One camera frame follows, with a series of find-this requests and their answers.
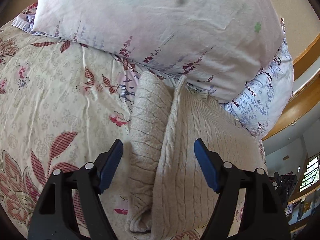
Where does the lavender tree print pillow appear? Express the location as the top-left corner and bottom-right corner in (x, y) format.
(11, 2), (295, 138)

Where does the floral cream bedspread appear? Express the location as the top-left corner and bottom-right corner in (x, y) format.
(0, 3), (268, 240)

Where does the pink plain pillow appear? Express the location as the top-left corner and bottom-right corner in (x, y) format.
(33, 0), (284, 103)

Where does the cream cable-knit sweater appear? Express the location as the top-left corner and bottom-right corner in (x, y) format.
(126, 72), (266, 239)

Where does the wooden bed headboard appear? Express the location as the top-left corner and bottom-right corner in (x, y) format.
(263, 36), (319, 140)

